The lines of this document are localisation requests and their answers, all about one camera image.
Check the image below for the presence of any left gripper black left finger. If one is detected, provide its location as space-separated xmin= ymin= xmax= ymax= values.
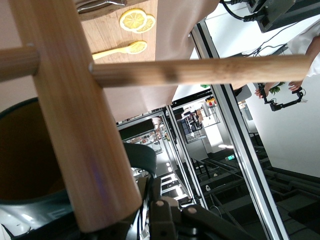
xmin=82 ymin=212 xmax=146 ymax=240

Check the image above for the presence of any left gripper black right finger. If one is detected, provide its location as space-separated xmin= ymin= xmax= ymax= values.
xmin=147 ymin=176 xmax=253 ymax=240

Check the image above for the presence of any dark teal mug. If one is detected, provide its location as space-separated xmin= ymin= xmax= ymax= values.
xmin=0 ymin=97 xmax=158 ymax=236

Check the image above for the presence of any wooden mug tree rack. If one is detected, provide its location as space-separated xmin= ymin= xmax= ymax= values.
xmin=0 ymin=0 xmax=311 ymax=234

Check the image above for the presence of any bare human hand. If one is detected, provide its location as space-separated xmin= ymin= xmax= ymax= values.
xmin=254 ymin=83 xmax=272 ymax=99
xmin=287 ymin=80 xmax=304 ymax=92

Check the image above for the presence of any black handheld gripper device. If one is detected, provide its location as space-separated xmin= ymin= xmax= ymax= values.
xmin=258 ymin=83 xmax=309 ymax=113

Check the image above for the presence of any lemon slice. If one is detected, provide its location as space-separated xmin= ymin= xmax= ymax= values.
xmin=127 ymin=40 xmax=148 ymax=55
xmin=119 ymin=8 xmax=148 ymax=32
xmin=136 ymin=14 xmax=156 ymax=35

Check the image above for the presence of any yellow plastic fork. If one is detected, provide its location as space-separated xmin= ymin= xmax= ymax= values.
xmin=91 ymin=41 xmax=141 ymax=61

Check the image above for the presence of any bamboo cutting board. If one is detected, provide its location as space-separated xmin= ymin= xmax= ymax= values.
xmin=76 ymin=0 xmax=159 ymax=63

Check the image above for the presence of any person in white shirt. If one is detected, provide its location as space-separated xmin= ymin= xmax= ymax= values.
xmin=287 ymin=21 xmax=320 ymax=78

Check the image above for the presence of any black equipment box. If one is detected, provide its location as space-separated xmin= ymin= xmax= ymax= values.
xmin=246 ymin=0 xmax=320 ymax=34

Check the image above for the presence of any aluminium cage frame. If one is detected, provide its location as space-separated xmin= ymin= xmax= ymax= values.
xmin=163 ymin=21 xmax=291 ymax=240

